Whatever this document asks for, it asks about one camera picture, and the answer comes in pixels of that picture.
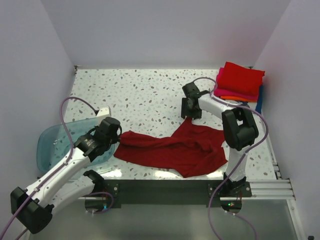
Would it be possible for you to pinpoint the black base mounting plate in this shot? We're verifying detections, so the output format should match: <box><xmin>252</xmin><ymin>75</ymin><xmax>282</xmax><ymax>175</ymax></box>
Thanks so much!
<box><xmin>74</xmin><ymin>178</ymin><xmax>252</xmax><ymax>210</ymax></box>

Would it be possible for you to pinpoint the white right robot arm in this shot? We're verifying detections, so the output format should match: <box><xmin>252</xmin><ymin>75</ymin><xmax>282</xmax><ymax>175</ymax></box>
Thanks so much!
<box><xmin>181</xmin><ymin>82</ymin><xmax>259</xmax><ymax>197</ymax></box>

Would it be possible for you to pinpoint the dark red t shirt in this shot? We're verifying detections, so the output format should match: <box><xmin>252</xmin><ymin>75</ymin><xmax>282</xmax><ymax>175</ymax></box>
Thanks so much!
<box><xmin>114</xmin><ymin>117</ymin><xmax>228</xmax><ymax>178</ymax></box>

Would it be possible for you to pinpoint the bright red folded shirt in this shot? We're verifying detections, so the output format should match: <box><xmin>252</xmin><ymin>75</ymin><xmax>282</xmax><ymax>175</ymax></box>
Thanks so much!
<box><xmin>217</xmin><ymin>61</ymin><xmax>265</xmax><ymax>96</ymax></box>

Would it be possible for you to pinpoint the translucent blue plastic bin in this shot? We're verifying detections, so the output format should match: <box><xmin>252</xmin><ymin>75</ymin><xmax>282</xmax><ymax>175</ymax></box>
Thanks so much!
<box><xmin>36</xmin><ymin>116</ymin><xmax>116</xmax><ymax>173</ymax></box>

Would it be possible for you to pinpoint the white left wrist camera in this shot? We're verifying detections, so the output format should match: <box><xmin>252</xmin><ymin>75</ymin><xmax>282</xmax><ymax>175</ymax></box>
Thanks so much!
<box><xmin>95</xmin><ymin>106</ymin><xmax>112</xmax><ymax>125</ymax></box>

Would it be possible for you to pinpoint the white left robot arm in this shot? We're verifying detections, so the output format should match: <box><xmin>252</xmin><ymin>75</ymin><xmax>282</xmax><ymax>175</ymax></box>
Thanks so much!
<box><xmin>10</xmin><ymin>116</ymin><xmax>122</xmax><ymax>234</ymax></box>

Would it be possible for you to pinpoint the orange folded shirt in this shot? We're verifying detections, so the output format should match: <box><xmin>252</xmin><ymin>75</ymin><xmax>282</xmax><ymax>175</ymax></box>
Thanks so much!
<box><xmin>220</xmin><ymin>95</ymin><xmax>258</xmax><ymax>103</ymax></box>

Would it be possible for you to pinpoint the pink folded shirt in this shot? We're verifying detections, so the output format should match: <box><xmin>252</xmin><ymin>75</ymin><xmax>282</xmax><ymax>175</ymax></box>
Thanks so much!
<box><xmin>213</xmin><ymin>67</ymin><xmax>259</xmax><ymax>102</ymax></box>

